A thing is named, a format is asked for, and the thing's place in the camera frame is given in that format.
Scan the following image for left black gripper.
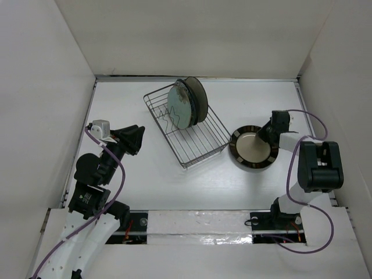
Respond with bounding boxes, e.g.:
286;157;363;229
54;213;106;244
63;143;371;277
102;124;145;183

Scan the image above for dark striped rim plate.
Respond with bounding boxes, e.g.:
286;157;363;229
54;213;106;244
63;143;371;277
229;125;279;169

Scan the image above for green flower plate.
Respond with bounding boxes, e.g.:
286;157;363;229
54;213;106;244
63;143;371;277
167;85;192;129

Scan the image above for grey tree pattern plate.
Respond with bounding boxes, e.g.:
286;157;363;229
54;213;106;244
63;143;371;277
185;77;208;123

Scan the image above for blue floral plate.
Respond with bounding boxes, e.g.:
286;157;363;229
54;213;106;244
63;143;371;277
173;78;194;127

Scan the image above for brown rim cream plate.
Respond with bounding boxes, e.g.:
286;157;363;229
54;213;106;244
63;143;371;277
189;86;199;126

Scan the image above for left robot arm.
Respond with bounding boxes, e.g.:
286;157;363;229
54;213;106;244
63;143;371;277
32;120;145;278

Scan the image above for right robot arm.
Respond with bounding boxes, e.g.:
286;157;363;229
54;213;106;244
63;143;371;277
250;110;344;231

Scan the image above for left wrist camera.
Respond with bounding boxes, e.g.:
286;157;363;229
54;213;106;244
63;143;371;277
88;120;114;142

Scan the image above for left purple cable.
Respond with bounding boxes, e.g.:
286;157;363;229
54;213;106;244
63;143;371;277
30;126;127;279

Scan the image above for purple cable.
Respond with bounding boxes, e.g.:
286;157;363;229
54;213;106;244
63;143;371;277
273;109;334;253
30;126;127;279

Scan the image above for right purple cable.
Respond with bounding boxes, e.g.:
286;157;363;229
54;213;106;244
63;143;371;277
273;109;334;253

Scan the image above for wire dish rack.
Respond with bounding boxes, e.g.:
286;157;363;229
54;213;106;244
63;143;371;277
143;87;231;169

